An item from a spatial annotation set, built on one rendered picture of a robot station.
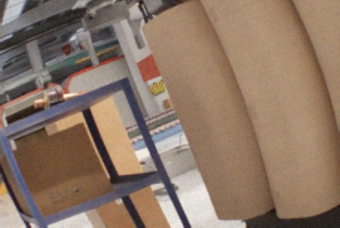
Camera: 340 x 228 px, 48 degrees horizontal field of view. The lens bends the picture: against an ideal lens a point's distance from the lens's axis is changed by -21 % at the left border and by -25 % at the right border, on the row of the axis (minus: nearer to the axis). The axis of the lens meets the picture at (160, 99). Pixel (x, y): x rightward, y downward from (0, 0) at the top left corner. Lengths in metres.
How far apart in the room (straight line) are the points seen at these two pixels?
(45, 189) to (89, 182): 0.21
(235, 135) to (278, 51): 0.46
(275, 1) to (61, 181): 1.01
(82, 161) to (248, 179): 0.62
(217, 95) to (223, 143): 0.17
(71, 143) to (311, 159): 0.91
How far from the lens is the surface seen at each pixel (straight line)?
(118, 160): 2.37
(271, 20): 1.28
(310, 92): 1.29
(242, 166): 1.65
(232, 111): 1.62
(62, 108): 1.62
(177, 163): 4.89
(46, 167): 1.64
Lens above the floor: 0.78
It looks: level
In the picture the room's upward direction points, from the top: 22 degrees counter-clockwise
